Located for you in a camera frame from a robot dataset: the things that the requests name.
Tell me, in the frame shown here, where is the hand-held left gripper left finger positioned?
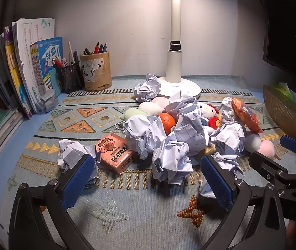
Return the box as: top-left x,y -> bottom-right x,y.
9,154 -> 97,250

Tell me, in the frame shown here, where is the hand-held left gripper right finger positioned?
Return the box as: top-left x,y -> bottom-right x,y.
201,156 -> 287,250

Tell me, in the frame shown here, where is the white paper ball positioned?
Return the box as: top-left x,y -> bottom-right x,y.
134,74 -> 162,101
58,139 -> 100,185
199,152 -> 244,201
152,135 -> 194,185
123,116 -> 164,159

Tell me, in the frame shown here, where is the brown woven bowl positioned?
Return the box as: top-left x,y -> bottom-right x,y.
264,85 -> 296,142

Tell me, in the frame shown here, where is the grid paper ball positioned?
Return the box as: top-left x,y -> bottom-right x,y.
165,94 -> 211,157
210,124 -> 247,157
221,97 -> 235,123

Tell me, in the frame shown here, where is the tricolour dango plush toy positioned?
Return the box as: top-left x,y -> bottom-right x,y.
120,97 -> 170,121
243,133 -> 280,160

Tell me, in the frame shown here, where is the pink cartoon box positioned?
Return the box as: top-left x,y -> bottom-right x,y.
95,133 -> 133,175

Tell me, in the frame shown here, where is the orange snack packet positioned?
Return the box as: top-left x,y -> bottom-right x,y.
231,97 -> 264,134

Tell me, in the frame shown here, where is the yellow green packet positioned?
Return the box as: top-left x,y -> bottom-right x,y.
274,82 -> 292,99

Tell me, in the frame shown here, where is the patterned woven mat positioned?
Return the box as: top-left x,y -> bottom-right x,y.
0,75 -> 296,243

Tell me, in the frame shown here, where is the white cat plush toy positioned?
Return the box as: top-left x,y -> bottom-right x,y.
197,101 -> 222,137

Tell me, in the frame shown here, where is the orange fruit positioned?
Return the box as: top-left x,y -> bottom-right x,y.
158,112 -> 177,134

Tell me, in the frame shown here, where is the grey plastic bag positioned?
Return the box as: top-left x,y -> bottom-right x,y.
37,91 -> 59,114

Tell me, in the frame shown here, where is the teal booklet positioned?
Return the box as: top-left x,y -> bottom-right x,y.
48,69 -> 63,97

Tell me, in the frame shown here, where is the black mesh pen holder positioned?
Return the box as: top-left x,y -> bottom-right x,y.
59,60 -> 84,94

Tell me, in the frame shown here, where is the bamboo pen holder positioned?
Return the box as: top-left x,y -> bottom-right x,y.
80,51 -> 112,92

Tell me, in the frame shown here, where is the white desk lamp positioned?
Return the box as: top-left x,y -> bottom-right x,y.
154,0 -> 202,99

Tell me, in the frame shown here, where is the row of upright books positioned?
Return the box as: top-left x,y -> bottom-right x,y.
0,18 -> 56,120

